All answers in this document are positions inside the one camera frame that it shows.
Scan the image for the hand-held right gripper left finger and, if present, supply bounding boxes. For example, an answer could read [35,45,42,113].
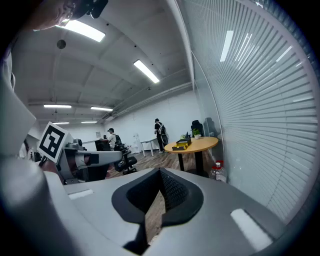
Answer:
[63,167,161,256]

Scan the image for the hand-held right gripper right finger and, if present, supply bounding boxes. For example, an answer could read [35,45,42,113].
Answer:
[143,167,286,256]

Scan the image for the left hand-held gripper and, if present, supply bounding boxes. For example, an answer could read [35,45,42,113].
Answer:
[36,121,123,185]

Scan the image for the black and yellow toolbox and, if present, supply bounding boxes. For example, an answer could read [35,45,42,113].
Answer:
[171,137,193,151]

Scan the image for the person's left forearm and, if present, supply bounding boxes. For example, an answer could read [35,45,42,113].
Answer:
[38,156,65,185]

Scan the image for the black monitor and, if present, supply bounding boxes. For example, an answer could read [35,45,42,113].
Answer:
[94,139,111,152]

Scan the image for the black office chair with logo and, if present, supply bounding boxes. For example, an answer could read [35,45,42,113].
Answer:
[113,147,138,175]

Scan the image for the white water dispenser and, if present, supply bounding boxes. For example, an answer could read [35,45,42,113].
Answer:
[133,133,141,154]

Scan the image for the clear water bottle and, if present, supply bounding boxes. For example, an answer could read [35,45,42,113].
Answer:
[209,161,227,183]

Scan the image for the white desk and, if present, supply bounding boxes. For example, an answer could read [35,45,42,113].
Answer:
[140,138,161,157]

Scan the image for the round wooden table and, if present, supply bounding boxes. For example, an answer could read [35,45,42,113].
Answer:
[164,136,219,177]

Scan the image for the black high-back office chair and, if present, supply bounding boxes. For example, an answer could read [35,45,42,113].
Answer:
[191,119,205,138]

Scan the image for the person's white shirt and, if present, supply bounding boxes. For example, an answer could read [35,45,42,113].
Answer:
[0,52,37,158]

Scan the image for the white window blinds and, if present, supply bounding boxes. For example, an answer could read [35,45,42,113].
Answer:
[174,0,319,223]

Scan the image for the group of ceiling light panels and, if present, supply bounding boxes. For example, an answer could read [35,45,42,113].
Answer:
[43,19,160,125]

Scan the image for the person's head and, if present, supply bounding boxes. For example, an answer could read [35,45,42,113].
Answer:
[31,0,77,31]

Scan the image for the black head camera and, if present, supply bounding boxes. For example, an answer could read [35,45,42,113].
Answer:
[86,0,109,20]

